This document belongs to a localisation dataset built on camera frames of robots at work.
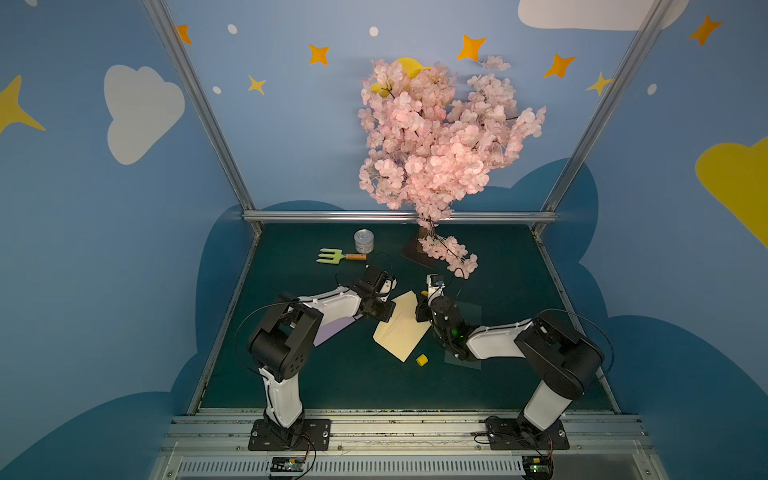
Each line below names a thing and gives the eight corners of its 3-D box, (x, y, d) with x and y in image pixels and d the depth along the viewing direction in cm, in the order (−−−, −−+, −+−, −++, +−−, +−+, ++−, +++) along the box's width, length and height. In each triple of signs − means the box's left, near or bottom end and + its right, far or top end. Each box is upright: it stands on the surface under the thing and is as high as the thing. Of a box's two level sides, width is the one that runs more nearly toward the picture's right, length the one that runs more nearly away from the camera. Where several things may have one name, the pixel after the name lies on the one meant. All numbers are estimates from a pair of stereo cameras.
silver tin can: (354, 253, 114) (353, 244, 110) (355, 237, 119) (354, 228, 115) (373, 253, 114) (372, 244, 110) (373, 237, 119) (373, 228, 115)
